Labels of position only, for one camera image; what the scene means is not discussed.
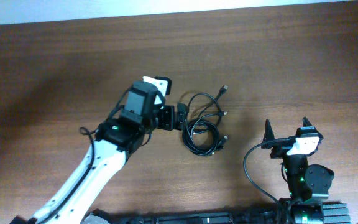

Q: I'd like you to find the black cable bundle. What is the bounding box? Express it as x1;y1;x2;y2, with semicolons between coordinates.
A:
181;85;229;157

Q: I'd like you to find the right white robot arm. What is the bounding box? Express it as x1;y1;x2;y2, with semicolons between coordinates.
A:
262;118;334;223

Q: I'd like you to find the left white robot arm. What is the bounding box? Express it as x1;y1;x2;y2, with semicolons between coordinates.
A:
12;76;186;223

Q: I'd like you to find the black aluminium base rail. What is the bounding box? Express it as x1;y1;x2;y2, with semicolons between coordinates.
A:
81;203;351;224

